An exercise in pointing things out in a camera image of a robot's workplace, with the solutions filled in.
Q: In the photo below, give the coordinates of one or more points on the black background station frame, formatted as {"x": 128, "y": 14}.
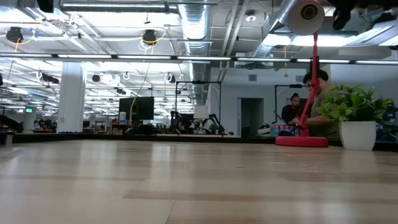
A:
{"x": 292, "y": 85}
{"x": 199, "y": 82}

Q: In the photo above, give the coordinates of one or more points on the silver ventilation duct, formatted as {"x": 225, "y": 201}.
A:
{"x": 196, "y": 25}

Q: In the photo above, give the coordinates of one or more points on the black monitor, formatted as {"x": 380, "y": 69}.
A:
{"x": 143, "y": 109}

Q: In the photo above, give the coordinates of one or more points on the black metal table frame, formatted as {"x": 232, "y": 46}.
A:
{"x": 124, "y": 137}

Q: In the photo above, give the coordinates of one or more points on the person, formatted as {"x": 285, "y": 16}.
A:
{"x": 290, "y": 112}
{"x": 321, "y": 76}

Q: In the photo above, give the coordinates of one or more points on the white column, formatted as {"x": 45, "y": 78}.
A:
{"x": 71, "y": 99}

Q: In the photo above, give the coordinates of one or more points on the background black robot arm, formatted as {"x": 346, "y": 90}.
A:
{"x": 216, "y": 119}
{"x": 174, "y": 119}

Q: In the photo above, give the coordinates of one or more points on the small green potted plant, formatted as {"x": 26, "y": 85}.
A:
{"x": 357, "y": 133}

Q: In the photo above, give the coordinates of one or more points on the green exit sign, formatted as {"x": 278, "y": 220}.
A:
{"x": 29, "y": 110}

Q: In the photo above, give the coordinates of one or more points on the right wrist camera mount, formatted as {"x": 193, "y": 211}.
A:
{"x": 341, "y": 18}

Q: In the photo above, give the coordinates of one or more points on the colourful box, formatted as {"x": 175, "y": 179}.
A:
{"x": 281, "y": 129}

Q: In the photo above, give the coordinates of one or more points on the long ceiling light strip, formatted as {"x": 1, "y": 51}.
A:
{"x": 84, "y": 56}

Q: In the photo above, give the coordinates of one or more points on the red desk lamp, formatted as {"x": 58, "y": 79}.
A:
{"x": 301, "y": 141}

